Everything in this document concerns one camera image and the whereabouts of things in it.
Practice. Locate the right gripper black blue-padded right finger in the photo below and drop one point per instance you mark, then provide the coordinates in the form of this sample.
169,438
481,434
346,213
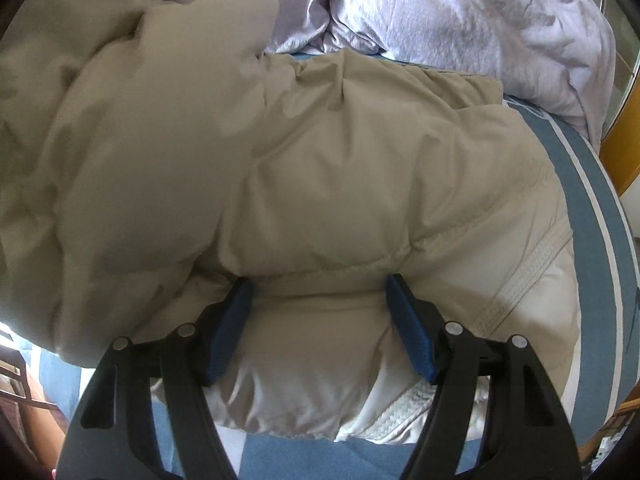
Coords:
526,432

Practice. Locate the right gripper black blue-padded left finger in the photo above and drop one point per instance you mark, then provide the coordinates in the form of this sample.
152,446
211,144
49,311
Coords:
112,434

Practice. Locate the cream puffer jacket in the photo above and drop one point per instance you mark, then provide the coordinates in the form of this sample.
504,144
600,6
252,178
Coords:
46,40

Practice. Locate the dark wooden chair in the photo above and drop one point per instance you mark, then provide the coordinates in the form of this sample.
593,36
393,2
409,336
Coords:
20,389

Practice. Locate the blue white-striped bed sheet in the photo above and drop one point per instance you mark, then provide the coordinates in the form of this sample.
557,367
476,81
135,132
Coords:
590,239

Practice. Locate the lilac pillow near wardrobe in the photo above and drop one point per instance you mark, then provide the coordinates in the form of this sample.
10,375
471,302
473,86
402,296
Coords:
557,54

